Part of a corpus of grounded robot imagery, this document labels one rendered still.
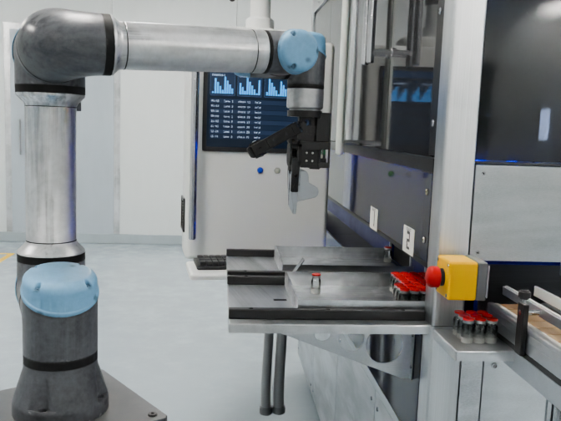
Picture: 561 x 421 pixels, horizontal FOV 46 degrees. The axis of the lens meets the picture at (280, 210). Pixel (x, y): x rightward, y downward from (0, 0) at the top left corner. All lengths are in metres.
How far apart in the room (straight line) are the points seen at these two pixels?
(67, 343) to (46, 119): 0.37
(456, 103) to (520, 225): 0.27
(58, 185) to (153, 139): 5.65
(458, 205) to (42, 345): 0.79
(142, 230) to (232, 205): 4.71
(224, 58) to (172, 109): 5.69
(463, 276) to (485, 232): 0.14
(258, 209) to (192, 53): 1.22
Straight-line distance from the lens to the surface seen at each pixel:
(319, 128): 1.35
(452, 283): 1.24
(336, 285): 1.62
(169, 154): 6.82
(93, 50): 1.06
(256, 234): 2.28
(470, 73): 1.32
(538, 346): 1.19
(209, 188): 2.23
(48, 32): 1.08
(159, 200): 6.87
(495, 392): 1.45
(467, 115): 1.31
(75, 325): 1.08
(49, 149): 1.19
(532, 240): 1.39
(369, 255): 1.97
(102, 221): 6.96
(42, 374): 1.11
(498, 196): 1.35
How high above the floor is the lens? 1.26
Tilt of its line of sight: 7 degrees down
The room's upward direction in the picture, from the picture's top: 2 degrees clockwise
